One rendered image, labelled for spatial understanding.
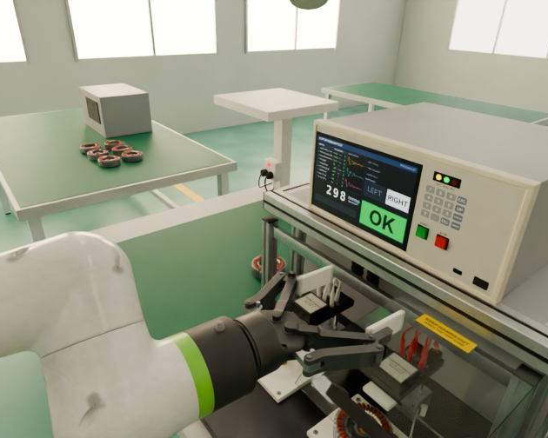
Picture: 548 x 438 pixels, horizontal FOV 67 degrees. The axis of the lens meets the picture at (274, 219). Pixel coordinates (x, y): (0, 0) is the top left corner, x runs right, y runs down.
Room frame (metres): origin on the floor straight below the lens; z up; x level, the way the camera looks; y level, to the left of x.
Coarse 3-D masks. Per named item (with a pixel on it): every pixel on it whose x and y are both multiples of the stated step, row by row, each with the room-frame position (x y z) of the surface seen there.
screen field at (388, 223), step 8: (368, 208) 0.73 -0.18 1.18; (376, 208) 0.71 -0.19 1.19; (360, 216) 0.74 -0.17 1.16; (368, 216) 0.73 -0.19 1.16; (376, 216) 0.71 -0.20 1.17; (384, 216) 0.70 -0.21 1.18; (392, 216) 0.68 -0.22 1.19; (400, 216) 0.67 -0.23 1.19; (368, 224) 0.72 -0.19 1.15; (376, 224) 0.71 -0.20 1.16; (384, 224) 0.69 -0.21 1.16; (392, 224) 0.68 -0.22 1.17; (400, 224) 0.67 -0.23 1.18; (384, 232) 0.69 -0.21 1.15; (392, 232) 0.68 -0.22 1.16; (400, 232) 0.67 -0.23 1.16; (400, 240) 0.66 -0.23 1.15
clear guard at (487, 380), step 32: (448, 320) 0.54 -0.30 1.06; (384, 352) 0.47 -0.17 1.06; (416, 352) 0.47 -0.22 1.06; (448, 352) 0.47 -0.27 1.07; (480, 352) 0.47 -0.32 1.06; (320, 384) 0.44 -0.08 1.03; (352, 384) 0.42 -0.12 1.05; (384, 384) 0.41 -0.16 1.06; (416, 384) 0.41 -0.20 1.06; (448, 384) 0.41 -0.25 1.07; (480, 384) 0.41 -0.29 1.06; (512, 384) 0.41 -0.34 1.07; (384, 416) 0.37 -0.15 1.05; (416, 416) 0.36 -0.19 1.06; (448, 416) 0.36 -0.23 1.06; (480, 416) 0.36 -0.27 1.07
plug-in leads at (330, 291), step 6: (330, 282) 0.82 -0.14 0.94; (336, 282) 0.83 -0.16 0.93; (318, 288) 0.81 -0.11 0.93; (330, 288) 0.82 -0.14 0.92; (336, 288) 0.83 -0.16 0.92; (318, 294) 0.81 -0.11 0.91; (324, 294) 0.79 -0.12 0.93; (330, 294) 0.81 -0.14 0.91; (336, 294) 0.79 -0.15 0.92; (324, 300) 0.79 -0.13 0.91; (330, 300) 0.78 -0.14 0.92; (336, 300) 0.79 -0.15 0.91; (330, 306) 0.77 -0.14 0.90
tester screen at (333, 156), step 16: (320, 144) 0.84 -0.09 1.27; (336, 144) 0.81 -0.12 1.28; (320, 160) 0.84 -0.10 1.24; (336, 160) 0.80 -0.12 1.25; (352, 160) 0.77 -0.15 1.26; (368, 160) 0.74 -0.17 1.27; (384, 160) 0.71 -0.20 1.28; (320, 176) 0.83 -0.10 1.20; (336, 176) 0.80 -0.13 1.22; (352, 176) 0.77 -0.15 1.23; (368, 176) 0.74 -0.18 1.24; (384, 176) 0.71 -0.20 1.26; (400, 176) 0.68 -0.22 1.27; (416, 176) 0.66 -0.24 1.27; (320, 192) 0.83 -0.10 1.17; (352, 192) 0.76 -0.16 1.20; (400, 192) 0.68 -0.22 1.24; (352, 208) 0.76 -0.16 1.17; (384, 208) 0.70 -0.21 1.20
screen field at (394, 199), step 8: (368, 184) 0.73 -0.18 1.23; (376, 184) 0.72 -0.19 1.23; (368, 192) 0.73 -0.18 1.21; (376, 192) 0.72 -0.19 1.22; (384, 192) 0.70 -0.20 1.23; (392, 192) 0.69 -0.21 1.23; (384, 200) 0.70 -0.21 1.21; (392, 200) 0.69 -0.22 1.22; (400, 200) 0.68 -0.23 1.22; (408, 200) 0.66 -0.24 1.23; (400, 208) 0.67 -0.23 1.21; (408, 208) 0.66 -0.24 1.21
